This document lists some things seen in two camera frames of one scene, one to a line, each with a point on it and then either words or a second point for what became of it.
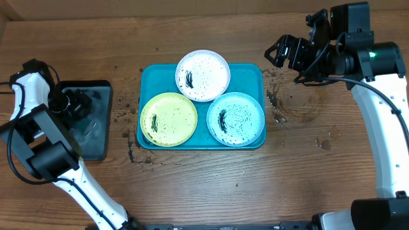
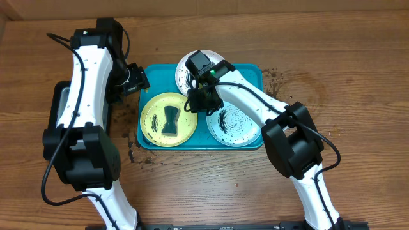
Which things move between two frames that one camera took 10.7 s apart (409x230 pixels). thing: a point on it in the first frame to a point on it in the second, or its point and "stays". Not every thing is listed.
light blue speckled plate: x=235 y=119 stays
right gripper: x=297 y=47 to x=197 y=108
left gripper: x=79 y=100 to x=140 y=80
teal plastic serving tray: x=158 y=78 stays
